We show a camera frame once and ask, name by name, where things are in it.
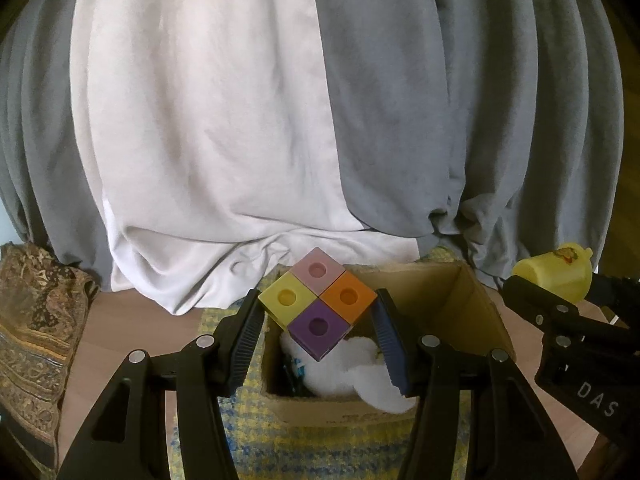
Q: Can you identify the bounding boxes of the yellow toy cup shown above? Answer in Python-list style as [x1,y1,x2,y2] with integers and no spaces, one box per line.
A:
[512,243,593,304]

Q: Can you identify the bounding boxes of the white bunny plush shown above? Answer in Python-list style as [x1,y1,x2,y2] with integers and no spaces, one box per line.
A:
[280,333,416,414]

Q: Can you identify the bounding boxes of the four colour block cube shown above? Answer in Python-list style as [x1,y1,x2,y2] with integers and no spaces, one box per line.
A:
[258,247,378,362]

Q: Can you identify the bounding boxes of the yellow blue plaid mat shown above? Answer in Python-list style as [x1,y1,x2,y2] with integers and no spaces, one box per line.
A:
[167,244,482,480]

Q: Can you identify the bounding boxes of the brown cardboard box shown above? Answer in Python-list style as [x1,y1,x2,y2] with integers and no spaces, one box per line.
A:
[262,261,516,428]

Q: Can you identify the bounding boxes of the brown paisley cloth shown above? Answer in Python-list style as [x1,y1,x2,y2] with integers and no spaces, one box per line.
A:
[1,243,100,479]

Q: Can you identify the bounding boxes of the grey curtain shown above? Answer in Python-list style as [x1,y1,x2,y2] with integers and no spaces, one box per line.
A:
[1,0,623,290]

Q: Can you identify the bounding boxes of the pale pink curtain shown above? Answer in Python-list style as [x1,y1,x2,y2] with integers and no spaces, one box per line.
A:
[70,0,418,315]

